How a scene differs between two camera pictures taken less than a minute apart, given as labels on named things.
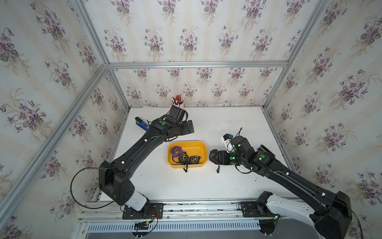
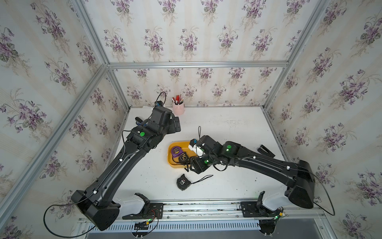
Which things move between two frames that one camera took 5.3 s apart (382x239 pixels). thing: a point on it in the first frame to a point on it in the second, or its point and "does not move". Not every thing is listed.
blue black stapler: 140,123 does not move
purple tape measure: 176,151 does not move
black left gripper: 186,129 to 172,128
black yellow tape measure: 183,159 does not move
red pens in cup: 177,100 does not move
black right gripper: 221,155 to 195,165
